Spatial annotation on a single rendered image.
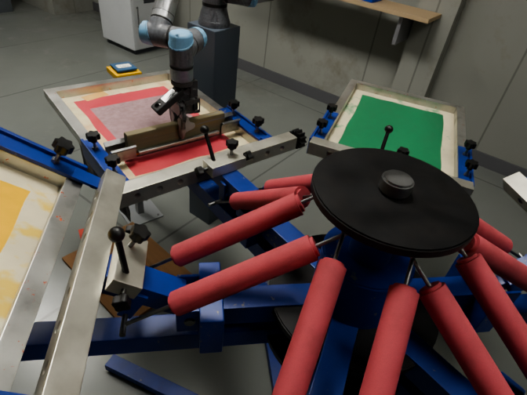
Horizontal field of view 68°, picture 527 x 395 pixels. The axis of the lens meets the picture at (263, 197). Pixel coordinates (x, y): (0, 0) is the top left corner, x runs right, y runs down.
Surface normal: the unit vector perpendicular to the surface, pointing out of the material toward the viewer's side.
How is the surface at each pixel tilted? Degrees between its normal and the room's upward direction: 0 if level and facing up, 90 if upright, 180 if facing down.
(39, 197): 32
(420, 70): 90
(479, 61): 90
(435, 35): 90
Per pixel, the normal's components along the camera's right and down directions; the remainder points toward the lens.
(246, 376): 0.11, -0.78
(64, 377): 0.62, -0.66
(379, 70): -0.61, 0.44
